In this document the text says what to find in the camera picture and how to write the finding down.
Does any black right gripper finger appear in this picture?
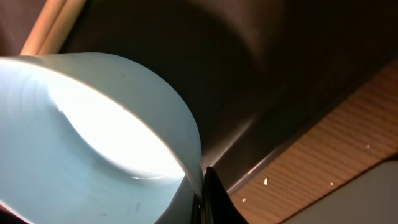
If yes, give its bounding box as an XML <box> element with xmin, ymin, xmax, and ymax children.
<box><xmin>203</xmin><ymin>167</ymin><xmax>248</xmax><ymax>224</ymax></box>

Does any small pale green cup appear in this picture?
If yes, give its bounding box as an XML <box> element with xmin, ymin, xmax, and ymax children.
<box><xmin>1</xmin><ymin>53</ymin><xmax>203</xmax><ymax>223</ymax></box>

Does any right wooden chopstick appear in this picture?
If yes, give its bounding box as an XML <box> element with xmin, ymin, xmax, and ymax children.
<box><xmin>38</xmin><ymin>0</ymin><xmax>86</xmax><ymax>55</ymax></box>

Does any wooden chopstick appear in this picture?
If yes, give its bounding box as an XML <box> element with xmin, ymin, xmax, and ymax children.
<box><xmin>19</xmin><ymin>0</ymin><xmax>66</xmax><ymax>55</ymax></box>
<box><xmin>38</xmin><ymin>0</ymin><xmax>86</xmax><ymax>55</ymax></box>

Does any left wooden chopstick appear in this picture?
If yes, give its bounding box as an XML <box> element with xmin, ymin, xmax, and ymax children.
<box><xmin>19</xmin><ymin>0</ymin><xmax>66</xmax><ymax>55</ymax></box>

